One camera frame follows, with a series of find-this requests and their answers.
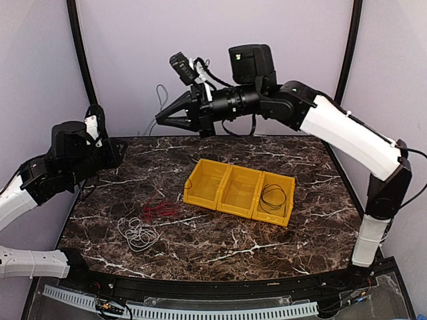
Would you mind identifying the black front rail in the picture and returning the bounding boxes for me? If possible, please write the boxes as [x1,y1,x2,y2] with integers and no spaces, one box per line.
[53,261,378,302]

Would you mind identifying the yellow bin left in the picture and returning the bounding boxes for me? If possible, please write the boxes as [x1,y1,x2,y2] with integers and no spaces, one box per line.
[183,159,231,210]

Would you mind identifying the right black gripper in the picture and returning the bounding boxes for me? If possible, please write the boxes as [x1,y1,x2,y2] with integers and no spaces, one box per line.
[155,81,262,137]

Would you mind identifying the white cable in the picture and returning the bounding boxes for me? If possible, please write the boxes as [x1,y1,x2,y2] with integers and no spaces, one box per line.
[117,216,164,253]

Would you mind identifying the yellow bin middle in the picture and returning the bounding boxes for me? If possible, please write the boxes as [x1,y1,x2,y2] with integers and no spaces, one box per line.
[217,165,262,219]

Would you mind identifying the red cable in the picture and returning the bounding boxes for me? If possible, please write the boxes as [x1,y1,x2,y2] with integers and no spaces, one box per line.
[139,193,179,221]

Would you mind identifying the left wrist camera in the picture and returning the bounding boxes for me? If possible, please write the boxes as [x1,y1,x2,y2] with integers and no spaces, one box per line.
[84,104,108,147]

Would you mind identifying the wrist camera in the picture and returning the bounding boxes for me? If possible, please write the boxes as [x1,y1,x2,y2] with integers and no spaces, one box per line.
[84,104,108,147]
[169,52,216,91]

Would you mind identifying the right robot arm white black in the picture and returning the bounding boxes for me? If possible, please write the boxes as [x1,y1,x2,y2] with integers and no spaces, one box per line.
[155,44,412,289]

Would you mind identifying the right black frame post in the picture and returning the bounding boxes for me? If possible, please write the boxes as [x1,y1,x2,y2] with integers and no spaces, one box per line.
[334,0,363,107]

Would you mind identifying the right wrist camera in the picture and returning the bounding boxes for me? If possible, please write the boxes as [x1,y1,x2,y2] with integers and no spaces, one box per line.
[169,52,216,91]

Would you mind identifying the left black frame post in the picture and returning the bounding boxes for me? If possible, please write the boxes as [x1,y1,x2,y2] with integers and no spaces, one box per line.
[65,0,110,142]

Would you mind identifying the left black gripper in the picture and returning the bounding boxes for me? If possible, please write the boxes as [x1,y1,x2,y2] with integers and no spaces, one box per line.
[65,135,127,187]

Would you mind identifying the green cable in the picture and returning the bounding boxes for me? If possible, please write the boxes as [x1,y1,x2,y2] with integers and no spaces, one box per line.
[148,83,169,136]

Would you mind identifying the black frame post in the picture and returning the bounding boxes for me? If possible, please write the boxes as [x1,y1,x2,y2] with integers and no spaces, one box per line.
[65,0,110,142]
[334,0,363,107]

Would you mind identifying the yellow bin right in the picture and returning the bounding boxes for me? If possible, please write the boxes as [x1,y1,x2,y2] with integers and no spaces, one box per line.
[252,171,296,227]

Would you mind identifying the black cable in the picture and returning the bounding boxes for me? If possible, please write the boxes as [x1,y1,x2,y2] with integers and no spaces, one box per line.
[260,185,288,217]

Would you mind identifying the white slotted cable duct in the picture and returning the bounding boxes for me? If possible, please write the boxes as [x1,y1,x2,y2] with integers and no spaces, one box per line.
[43,285,318,319]

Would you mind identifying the yellow bin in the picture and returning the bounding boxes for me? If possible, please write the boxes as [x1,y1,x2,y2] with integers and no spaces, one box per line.
[183,159,231,210]
[252,171,296,227]
[217,165,262,219]

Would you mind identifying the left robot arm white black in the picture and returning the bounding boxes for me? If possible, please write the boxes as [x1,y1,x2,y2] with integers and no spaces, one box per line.
[1,115,128,291]

